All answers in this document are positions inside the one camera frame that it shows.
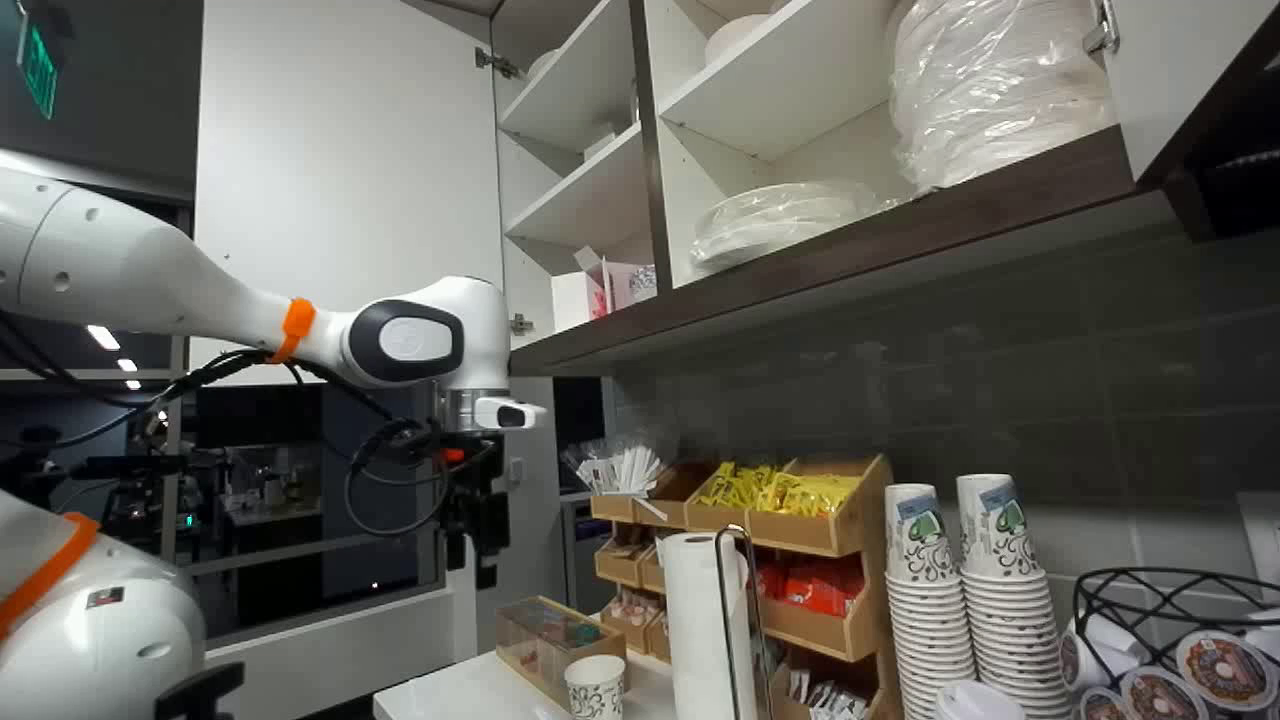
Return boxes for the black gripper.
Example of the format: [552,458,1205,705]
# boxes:
[426,432,521,565]

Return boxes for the white wrapped stirrers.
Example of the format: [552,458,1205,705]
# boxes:
[571,444,672,505]

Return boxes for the wooden tea box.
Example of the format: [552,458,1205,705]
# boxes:
[492,592,624,713]

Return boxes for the small patterned paper cup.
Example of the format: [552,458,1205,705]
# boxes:
[559,651,630,720]

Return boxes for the red and white box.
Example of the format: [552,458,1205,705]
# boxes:
[582,253,660,319]

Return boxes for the yellow packets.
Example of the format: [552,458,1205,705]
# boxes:
[690,458,865,522]

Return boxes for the red packets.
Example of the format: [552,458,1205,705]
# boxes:
[753,550,854,621]

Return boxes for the wooden condiment organizer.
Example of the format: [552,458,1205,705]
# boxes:
[586,453,900,720]

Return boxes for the white cabinet door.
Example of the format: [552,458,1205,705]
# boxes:
[186,0,513,393]

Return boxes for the brown white sachets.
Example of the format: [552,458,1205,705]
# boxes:
[785,664,875,720]

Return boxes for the printed paper cup stack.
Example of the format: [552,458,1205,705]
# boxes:
[878,478,980,720]
[951,466,1078,720]

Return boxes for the white bowl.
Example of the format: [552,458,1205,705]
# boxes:
[696,6,790,72]

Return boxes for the white plastic lids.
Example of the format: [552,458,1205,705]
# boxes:
[933,674,1031,720]

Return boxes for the green sign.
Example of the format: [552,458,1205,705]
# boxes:
[13,0,63,122]

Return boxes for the large wrapped plate stack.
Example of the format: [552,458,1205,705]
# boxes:
[882,0,1119,195]

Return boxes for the brown coffee pod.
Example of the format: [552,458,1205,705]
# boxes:
[1077,684,1130,720]
[1171,629,1280,716]
[1115,664,1212,720]

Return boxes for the black overhead appliance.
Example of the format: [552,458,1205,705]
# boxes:
[1140,12,1280,242]

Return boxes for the white wall cabinet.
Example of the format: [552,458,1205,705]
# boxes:
[483,0,1280,378]

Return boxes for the black wire basket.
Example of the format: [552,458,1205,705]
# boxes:
[1068,565,1280,720]

